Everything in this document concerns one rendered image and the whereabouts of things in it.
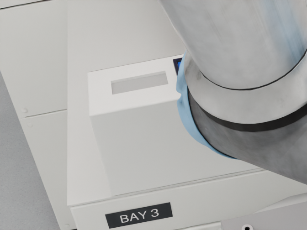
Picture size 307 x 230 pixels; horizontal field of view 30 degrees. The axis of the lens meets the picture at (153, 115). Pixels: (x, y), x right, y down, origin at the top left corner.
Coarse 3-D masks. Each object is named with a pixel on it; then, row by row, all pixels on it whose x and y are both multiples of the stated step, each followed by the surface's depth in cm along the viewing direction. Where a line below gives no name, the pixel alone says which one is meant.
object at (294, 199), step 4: (292, 196) 71; (296, 196) 71; (300, 196) 71; (304, 196) 71; (284, 200) 71; (288, 200) 71; (292, 200) 71; (296, 200) 71; (300, 200) 71; (304, 200) 71; (272, 204) 71; (276, 204) 71; (280, 204) 71; (284, 204) 71; (288, 204) 70; (264, 208) 71; (268, 208) 71; (272, 208) 70; (256, 212) 70; (220, 228) 69
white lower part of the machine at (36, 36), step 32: (64, 0) 126; (0, 32) 129; (32, 32) 129; (64, 32) 130; (0, 64) 134; (32, 64) 135; (64, 64) 136; (32, 96) 140; (64, 96) 141; (32, 128) 146; (64, 128) 147; (64, 160) 154; (64, 192) 161; (64, 224) 169
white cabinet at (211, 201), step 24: (168, 192) 77; (192, 192) 77; (216, 192) 78; (240, 192) 78; (264, 192) 79; (288, 192) 79; (96, 216) 78; (120, 216) 78; (144, 216) 79; (168, 216) 79; (192, 216) 80; (216, 216) 81
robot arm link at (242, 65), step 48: (192, 0) 31; (240, 0) 32; (288, 0) 34; (192, 48) 37; (240, 48) 35; (288, 48) 37; (192, 96) 47; (240, 96) 40; (288, 96) 39; (240, 144) 44; (288, 144) 43
